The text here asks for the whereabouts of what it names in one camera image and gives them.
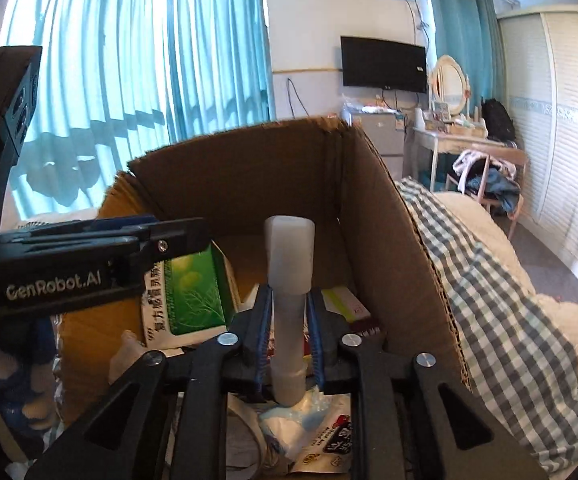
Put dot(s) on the wooden chair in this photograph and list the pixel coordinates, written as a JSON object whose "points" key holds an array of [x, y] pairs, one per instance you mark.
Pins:
{"points": [[516, 160]]}

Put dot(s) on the pile of clothes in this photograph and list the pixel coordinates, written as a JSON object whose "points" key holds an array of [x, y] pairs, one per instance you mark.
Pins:
{"points": [[494, 180]]}

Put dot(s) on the white blue plastic wrapper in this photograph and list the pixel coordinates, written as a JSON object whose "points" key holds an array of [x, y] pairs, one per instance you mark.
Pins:
{"points": [[289, 420]]}

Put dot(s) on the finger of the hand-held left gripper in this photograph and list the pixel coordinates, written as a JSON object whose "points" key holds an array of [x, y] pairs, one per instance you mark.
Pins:
{"points": [[179, 240], [119, 221]]}

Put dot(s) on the black wall television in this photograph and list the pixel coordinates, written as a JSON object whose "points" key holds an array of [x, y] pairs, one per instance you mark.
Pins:
{"points": [[384, 64]]}

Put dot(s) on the black backpack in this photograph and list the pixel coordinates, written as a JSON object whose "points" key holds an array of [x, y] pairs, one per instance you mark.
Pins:
{"points": [[498, 119]]}

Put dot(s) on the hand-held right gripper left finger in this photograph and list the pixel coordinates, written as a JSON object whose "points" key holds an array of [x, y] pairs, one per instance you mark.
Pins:
{"points": [[264, 345]]}

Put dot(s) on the person's left forearm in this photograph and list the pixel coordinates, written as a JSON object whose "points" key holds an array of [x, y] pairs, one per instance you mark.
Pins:
{"points": [[19, 400]]}

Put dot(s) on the grey small fridge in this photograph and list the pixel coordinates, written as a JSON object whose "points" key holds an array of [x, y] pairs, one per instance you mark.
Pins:
{"points": [[381, 140]]}

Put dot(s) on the white slatted wardrobe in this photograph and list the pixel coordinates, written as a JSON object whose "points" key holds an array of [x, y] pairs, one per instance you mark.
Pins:
{"points": [[564, 150]]}

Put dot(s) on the white sachet red black print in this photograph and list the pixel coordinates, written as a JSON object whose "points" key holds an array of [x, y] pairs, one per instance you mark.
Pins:
{"points": [[324, 440]]}

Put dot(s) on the wide teal curtain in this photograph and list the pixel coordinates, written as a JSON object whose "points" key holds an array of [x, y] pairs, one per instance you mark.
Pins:
{"points": [[84, 70]]}

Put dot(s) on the white dressing table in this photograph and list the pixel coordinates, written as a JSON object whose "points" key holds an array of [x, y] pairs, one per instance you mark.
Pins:
{"points": [[439, 142]]}

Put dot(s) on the white squeeze tube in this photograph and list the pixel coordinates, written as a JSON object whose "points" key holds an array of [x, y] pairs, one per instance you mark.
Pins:
{"points": [[289, 260]]}

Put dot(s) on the white quilt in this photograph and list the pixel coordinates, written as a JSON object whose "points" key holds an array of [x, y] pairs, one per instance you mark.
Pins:
{"points": [[559, 340]]}

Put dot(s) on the checked blanket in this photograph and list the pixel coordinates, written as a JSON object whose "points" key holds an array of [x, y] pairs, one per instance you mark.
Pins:
{"points": [[494, 310]]}

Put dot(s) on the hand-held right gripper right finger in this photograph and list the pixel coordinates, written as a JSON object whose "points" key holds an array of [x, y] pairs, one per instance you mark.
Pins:
{"points": [[315, 340]]}

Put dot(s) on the narrow teal curtain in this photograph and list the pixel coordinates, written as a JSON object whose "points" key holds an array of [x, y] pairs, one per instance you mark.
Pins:
{"points": [[219, 50]]}

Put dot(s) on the brown cardboard box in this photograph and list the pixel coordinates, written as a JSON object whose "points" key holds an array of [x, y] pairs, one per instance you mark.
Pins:
{"points": [[279, 175]]}

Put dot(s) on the teal curtain beside wardrobe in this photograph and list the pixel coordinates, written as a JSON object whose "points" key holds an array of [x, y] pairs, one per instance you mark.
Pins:
{"points": [[461, 15]]}

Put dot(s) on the white oval mirror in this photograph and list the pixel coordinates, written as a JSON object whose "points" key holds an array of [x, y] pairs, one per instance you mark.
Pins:
{"points": [[449, 85]]}

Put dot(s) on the green white medicine box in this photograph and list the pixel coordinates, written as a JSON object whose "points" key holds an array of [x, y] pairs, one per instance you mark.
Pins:
{"points": [[194, 295]]}

